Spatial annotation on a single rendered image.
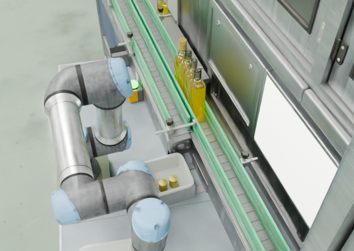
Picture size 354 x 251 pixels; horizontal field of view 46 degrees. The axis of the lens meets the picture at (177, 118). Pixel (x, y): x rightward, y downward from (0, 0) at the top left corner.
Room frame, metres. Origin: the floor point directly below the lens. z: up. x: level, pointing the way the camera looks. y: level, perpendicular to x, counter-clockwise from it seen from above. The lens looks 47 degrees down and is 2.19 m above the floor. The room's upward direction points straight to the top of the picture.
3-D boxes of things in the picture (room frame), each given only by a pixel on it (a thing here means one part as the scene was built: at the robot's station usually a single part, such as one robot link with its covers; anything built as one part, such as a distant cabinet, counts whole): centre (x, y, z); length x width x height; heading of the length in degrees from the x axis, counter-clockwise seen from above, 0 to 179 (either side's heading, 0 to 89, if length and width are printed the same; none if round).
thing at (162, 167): (0.97, 0.06, 0.80); 0.22 x 0.17 x 0.09; 109
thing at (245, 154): (0.95, -0.26, 0.94); 0.07 x 0.04 x 0.13; 109
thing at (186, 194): (0.98, 0.04, 0.79); 0.27 x 0.17 x 0.08; 109
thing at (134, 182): (0.52, 0.10, 1.41); 0.11 x 0.11 x 0.08; 18
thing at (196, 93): (1.24, -0.08, 0.99); 0.06 x 0.06 x 0.21; 20
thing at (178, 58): (1.41, -0.02, 0.99); 0.06 x 0.06 x 0.21; 18
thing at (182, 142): (1.12, -0.01, 0.85); 0.09 x 0.04 x 0.07; 109
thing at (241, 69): (1.06, -0.29, 1.15); 0.90 x 0.03 x 0.34; 19
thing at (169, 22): (1.93, 0.04, 0.84); 0.95 x 0.09 x 0.11; 19
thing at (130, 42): (1.66, 0.25, 0.94); 0.07 x 0.04 x 0.13; 109
